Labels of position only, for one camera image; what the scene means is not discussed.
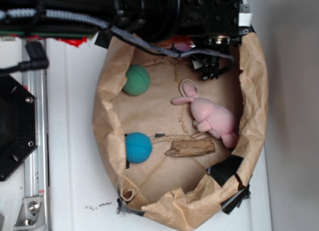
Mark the aluminium rail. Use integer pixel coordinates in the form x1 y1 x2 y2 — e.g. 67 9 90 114
21 38 52 231

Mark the pink plush bunny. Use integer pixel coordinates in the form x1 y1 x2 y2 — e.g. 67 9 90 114
171 79 239 149

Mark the brown wood piece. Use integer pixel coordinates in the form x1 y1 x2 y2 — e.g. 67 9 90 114
165 137 216 158

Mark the black octagonal mount plate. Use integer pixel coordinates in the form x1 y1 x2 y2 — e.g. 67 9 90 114
0 75 37 182

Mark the blue dimpled ball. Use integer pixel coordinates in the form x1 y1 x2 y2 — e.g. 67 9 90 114
125 132 153 164

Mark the orange conch shell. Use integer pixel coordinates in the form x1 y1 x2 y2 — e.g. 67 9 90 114
157 35 195 51

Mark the metal corner bracket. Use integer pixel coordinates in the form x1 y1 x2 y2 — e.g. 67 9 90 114
13 196 47 231

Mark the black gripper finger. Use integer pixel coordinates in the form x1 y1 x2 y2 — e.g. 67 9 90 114
191 46 235 80

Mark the grey braided cable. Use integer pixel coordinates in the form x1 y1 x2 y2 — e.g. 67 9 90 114
0 8 235 61

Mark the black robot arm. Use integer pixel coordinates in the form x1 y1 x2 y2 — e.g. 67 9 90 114
0 0 252 80

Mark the black plug cable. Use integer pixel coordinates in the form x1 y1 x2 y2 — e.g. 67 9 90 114
0 41 50 73

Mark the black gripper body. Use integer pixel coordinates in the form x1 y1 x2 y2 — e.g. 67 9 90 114
178 0 252 46

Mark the green dimpled ball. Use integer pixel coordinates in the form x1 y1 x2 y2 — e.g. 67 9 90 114
123 65 151 96

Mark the brown paper bag bin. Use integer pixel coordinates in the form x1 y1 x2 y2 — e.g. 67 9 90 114
93 32 268 231

